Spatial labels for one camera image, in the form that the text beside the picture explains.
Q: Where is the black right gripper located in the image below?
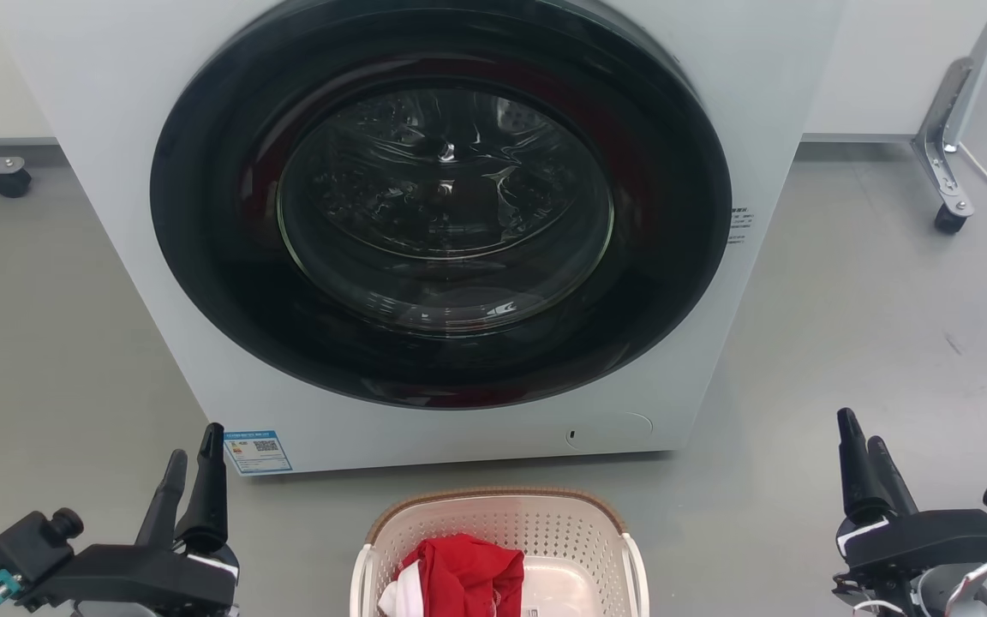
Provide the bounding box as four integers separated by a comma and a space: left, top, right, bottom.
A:
832, 408, 987, 617

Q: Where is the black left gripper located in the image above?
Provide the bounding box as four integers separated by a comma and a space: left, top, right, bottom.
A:
0, 422, 240, 614

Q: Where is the white perforated laundry basket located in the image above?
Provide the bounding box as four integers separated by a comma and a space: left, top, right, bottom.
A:
350, 487, 650, 617

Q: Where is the blue white energy label sticker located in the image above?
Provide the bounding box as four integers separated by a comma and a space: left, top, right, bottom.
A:
224, 430, 294, 476

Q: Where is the white garment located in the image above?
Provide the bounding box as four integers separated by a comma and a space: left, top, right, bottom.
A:
376, 561, 426, 617

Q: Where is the round white filter cover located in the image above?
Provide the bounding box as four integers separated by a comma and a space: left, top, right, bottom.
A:
564, 412, 654, 452

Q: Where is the red garment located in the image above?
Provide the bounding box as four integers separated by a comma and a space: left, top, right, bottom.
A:
397, 533, 526, 617

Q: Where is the black round washer door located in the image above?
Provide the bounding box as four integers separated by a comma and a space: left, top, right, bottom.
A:
149, 0, 733, 410

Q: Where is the tall grey leg with caster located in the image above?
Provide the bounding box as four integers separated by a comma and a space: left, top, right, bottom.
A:
912, 0, 987, 236

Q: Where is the white front-load washing machine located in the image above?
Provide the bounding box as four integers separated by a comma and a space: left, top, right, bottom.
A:
0, 0, 850, 476

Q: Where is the white red gripper cable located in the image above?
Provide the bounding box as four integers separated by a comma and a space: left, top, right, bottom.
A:
943, 557, 987, 617

